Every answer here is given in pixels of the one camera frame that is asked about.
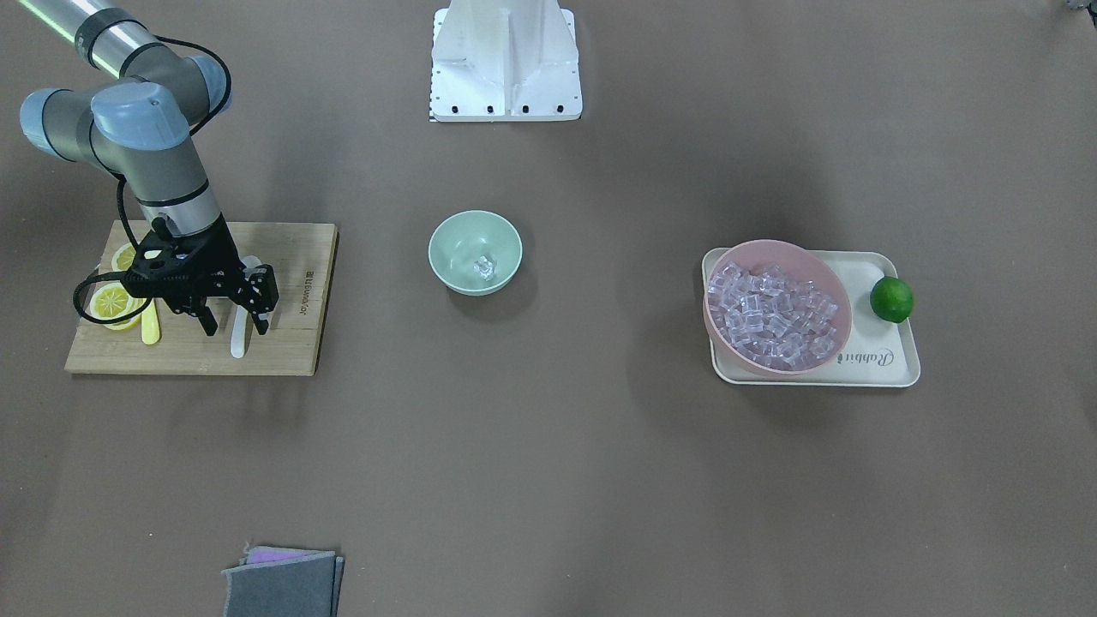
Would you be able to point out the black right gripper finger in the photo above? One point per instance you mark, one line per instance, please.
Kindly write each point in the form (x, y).
(260, 317)
(207, 320)

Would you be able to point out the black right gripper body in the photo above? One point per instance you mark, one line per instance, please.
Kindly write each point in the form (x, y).
(224, 258)

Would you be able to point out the white ceramic spoon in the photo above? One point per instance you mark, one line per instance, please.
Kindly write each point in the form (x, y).
(241, 319)

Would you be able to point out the clear ice cube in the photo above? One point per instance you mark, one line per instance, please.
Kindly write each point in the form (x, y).
(484, 267)

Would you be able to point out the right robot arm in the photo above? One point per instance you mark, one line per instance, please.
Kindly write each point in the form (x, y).
(139, 129)

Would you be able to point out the light green bowl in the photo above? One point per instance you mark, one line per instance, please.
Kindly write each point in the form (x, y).
(458, 240)

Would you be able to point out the pink bowl of ice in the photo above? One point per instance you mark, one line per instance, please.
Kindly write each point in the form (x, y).
(774, 309)

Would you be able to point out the yellow plastic knife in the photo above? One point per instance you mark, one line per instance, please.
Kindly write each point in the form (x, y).
(150, 326)

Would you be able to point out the lemon slice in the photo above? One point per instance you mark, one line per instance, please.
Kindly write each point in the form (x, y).
(123, 258)
(113, 304)

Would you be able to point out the wooden cutting board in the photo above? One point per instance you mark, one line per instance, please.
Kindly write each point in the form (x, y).
(302, 256)

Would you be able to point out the folded grey purple cloth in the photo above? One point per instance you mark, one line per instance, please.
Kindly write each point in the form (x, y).
(275, 581)

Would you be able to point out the cream plastic tray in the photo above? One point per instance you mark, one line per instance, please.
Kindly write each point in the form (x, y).
(877, 353)

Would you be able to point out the green lime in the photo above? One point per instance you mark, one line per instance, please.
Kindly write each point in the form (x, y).
(892, 300)

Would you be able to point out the white pillar mount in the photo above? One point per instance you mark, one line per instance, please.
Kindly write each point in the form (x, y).
(504, 61)

